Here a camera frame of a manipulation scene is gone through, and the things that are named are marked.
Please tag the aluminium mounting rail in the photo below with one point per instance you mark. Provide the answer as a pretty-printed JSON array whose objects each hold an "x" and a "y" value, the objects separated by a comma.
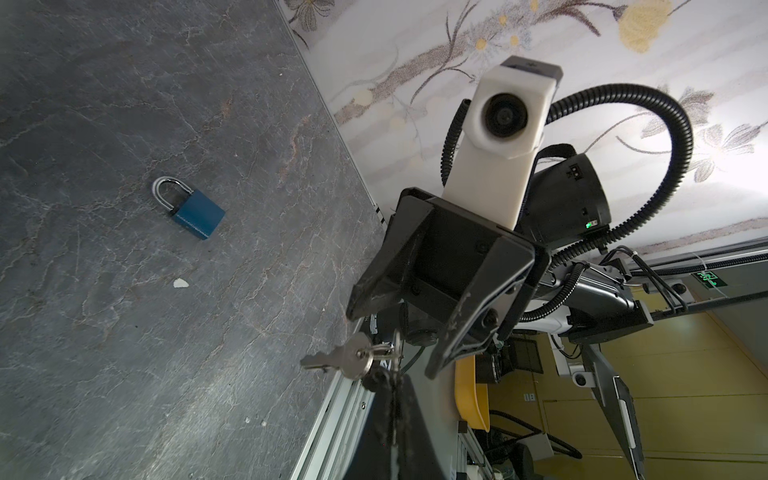
[{"x": 335, "y": 434}]

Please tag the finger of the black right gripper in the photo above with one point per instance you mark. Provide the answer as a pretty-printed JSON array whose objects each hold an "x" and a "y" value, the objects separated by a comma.
[
  {"x": 384, "y": 282},
  {"x": 507, "y": 263}
]

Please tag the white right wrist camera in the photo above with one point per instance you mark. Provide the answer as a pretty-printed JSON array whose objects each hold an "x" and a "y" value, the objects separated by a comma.
[{"x": 502, "y": 132}]

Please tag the blue padlock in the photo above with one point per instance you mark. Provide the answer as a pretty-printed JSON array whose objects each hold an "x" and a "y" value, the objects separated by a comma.
[{"x": 197, "y": 213}]

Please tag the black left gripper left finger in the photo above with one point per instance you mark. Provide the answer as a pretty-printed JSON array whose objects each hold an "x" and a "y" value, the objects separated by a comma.
[{"x": 373, "y": 457}]

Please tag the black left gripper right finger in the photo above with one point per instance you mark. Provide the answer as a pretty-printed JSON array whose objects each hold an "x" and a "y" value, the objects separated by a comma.
[{"x": 416, "y": 458}]

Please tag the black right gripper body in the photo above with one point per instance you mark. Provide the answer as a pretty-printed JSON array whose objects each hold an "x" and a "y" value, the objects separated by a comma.
[{"x": 456, "y": 243}]

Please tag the yellow chair outside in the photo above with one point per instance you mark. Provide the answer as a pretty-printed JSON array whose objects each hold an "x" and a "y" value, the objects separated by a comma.
[{"x": 471, "y": 397}]

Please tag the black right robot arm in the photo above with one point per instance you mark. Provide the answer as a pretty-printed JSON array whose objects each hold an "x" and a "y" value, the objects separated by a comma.
[{"x": 565, "y": 204}]

